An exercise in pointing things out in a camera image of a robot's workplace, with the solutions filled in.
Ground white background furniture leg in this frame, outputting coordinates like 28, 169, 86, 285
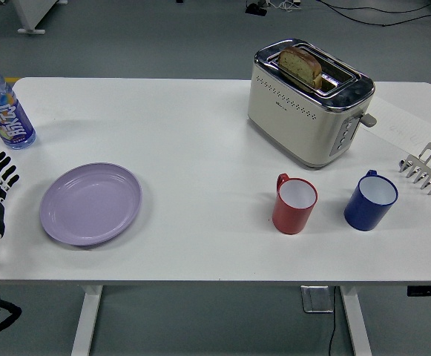
0, 0, 68, 35

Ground white floor cables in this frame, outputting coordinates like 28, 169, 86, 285
266, 0, 302, 11

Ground silver metal toast rack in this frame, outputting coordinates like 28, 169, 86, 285
398, 142, 431, 197

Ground blue drink bottle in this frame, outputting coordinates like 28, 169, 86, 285
0, 58, 37, 150

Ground cream chrome toaster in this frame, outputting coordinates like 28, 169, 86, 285
247, 37, 378, 171

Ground white paper sheet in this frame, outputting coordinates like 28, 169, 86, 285
363, 94, 431, 156

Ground black floor cable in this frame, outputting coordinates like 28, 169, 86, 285
317, 0, 431, 27

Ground red enamel mug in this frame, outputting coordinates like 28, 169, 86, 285
272, 173, 318, 235

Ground blue enamel mug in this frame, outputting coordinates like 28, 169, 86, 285
343, 169, 399, 231

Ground purple plastic plate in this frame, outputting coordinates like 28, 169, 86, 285
39, 162, 143, 247

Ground brown bread slice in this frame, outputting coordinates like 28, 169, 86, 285
277, 45, 323, 89

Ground silver box under table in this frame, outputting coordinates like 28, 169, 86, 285
300, 285, 335, 314

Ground black device on floor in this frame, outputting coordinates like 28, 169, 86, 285
245, 1, 268, 16

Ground black cable under table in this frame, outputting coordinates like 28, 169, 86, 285
328, 287, 339, 356

